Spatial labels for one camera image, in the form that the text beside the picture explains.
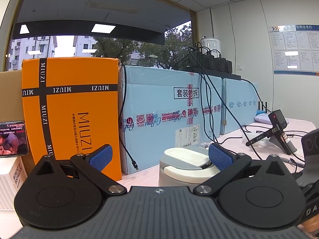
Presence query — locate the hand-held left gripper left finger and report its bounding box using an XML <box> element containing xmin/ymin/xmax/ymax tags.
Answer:
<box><xmin>32</xmin><ymin>144</ymin><xmax>127</xmax><ymax>197</ymax></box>

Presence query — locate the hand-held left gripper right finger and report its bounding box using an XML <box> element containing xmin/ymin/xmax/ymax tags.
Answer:
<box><xmin>194</xmin><ymin>145</ymin><xmax>290</xmax><ymax>197</ymax></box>

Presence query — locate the white grey lidded container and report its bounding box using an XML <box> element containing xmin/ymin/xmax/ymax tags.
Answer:
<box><xmin>159</xmin><ymin>147</ymin><xmax>222</xmax><ymax>188</ymax></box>

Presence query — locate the black pen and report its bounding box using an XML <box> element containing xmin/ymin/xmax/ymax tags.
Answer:
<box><xmin>279</xmin><ymin>156</ymin><xmax>305</xmax><ymax>168</ymax></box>

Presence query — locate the white soft pouch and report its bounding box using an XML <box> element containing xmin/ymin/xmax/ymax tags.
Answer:
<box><xmin>254</xmin><ymin>113</ymin><xmax>289</xmax><ymax>125</ymax></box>

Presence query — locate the orange box with black bands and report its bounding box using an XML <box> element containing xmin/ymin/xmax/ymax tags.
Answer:
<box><xmin>21</xmin><ymin>57</ymin><xmax>122</xmax><ymax>181</ymax></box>

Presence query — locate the small light blue carton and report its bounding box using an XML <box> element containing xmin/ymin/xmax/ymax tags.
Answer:
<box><xmin>221</xmin><ymin>78</ymin><xmax>260</xmax><ymax>135</ymax></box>

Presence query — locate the black power strip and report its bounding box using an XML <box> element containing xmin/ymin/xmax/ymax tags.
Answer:
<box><xmin>186</xmin><ymin>66</ymin><xmax>242</xmax><ymax>80</ymax></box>

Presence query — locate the large light blue carton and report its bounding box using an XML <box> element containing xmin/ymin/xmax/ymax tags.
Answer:
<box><xmin>120</xmin><ymin>65</ymin><xmax>223</xmax><ymax>175</ymax></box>

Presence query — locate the black smartphone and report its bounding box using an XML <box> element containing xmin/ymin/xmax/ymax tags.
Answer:
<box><xmin>0</xmin><ymin>121</ymin><xmax>29</xmax><ymax>158</ymax></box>

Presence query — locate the white ribbed paper box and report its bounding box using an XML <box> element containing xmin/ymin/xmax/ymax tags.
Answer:
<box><xmin>0</xmin><ymin>152</ymin><xmax>28</xmax><ymax>213</ymax></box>

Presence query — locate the row of black power adapters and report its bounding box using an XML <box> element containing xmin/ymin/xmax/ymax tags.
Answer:
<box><xmin>187</xmin><ymin>42</ymin><xmax>233</xmax><ymax>73</ymax></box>

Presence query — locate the blue framed notice board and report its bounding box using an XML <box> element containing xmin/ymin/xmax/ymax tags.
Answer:
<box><xmin>268</xmin><ymin>25</ymin><xmax>319</xmax><ymax>75</ymax></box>

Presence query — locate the brown cardboard box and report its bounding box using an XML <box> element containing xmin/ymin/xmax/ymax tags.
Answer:
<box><xmin>0</xmin><ymin>70</ymin><xmax>25</xmax><ymax>124</ymax></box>

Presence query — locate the white round appliance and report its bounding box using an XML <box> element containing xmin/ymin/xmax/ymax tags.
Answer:
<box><xmin>201</xmin><ymin>37</ymin><xmax>222</xmax><ymax>55</ymax></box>

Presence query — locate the black usb cable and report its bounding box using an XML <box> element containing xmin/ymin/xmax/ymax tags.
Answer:
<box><xmin>119</xmin><ymin>64</ymin><xmax>139</xmax><ymax>172</ymax></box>

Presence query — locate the black charger cable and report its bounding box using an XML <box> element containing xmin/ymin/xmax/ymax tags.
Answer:
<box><xmin>199</xmin><ymin>72</ymin><xmax>220</xmax><ymax>145</ymax></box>
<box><xmin>205</xmin><ymin>73</ymin><xmax>263</xmax><ymax>160</ymax></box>

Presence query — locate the black camera on stand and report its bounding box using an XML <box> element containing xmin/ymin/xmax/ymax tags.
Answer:
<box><xmin>245</xmin><ymin>110</ymin><xmax>297</xmax><ymax>155</ymax></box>

